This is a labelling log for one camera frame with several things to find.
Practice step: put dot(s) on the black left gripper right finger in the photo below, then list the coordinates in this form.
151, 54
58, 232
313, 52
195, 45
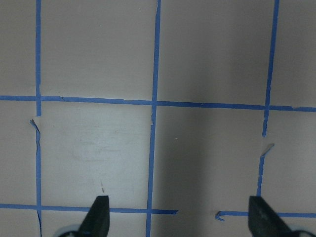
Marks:
263, 221

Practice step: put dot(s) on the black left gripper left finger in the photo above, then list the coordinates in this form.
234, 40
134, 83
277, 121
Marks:
97, 220

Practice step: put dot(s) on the brown paper table cover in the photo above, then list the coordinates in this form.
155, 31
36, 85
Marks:
178, 110

